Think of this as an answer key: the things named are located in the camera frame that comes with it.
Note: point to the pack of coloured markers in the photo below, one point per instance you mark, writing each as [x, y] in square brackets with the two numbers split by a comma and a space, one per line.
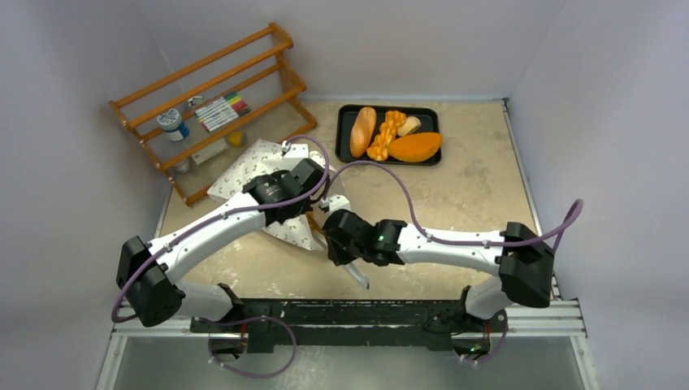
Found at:
[222, 111]

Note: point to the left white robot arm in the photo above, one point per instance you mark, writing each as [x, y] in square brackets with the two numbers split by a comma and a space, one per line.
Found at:
[150, 274]

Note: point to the long fake bread loaf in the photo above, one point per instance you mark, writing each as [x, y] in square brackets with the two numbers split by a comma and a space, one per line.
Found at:
[362, 131]

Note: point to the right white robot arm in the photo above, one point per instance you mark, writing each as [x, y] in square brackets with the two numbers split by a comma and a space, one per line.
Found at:
[519, 267]

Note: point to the patterned white paper bag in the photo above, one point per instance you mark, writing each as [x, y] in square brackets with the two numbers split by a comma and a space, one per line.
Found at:
[262, 158]

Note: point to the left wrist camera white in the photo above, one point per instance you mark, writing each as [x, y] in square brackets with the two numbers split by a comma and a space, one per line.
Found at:
[291, 154]

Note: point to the yellow grey eraser block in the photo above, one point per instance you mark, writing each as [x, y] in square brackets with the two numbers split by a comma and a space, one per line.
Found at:
[237, 138]

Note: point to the round fake bread roll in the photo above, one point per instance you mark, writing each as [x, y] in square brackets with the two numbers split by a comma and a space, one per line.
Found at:
[415, 148]

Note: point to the small white box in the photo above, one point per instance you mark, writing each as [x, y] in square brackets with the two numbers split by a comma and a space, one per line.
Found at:
[210, 151]

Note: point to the braided fake bread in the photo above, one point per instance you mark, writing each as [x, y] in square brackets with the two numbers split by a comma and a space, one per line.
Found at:
[393, 121]

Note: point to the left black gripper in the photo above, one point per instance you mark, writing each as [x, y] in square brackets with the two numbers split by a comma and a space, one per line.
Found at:
[278, 177]

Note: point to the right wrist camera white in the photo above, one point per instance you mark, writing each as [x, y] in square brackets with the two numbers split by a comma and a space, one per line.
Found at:
[334, 203]

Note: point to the black plastic tray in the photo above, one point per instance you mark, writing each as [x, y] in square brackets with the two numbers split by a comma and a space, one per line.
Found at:
[348, 113]

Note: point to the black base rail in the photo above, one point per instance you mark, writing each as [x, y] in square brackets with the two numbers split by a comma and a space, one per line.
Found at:
[462, 325]

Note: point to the seeded fake bread bun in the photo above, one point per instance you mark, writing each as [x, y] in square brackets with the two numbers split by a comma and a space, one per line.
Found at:
[410, 126]

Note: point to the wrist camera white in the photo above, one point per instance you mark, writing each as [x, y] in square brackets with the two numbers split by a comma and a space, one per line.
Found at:
[334, 203]
[291, 154]

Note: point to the orange wooden rack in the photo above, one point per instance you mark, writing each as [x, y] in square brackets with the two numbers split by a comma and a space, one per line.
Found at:
[291, 85]

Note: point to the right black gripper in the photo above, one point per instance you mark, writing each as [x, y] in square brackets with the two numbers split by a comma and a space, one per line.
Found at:
[340, 247]

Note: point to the blue lid jar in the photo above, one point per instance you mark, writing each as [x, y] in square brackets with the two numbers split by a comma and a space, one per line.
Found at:
[172, 124]

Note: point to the aluminium frame rail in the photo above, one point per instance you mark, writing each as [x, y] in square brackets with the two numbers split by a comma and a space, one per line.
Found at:
[560, 319]

